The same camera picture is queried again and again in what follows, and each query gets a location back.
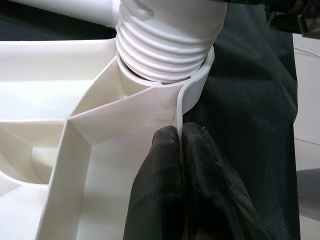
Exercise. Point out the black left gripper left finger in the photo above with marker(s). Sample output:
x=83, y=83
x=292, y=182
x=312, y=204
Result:
x=160, y=187

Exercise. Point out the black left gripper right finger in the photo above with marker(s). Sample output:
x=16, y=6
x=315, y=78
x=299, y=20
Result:
x=215, y=195

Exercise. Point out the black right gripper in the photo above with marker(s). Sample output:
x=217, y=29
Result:
x=282, y=15

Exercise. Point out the white plastic table leg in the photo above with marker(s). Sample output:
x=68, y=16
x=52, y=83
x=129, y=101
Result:
x=170, y=25
x=87, y=10

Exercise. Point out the white plastic table top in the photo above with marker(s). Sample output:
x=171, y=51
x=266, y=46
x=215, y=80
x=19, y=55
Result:
x=50, y=62

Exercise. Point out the black table cover cloth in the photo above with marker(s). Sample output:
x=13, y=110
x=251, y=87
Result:
x=250, y=100

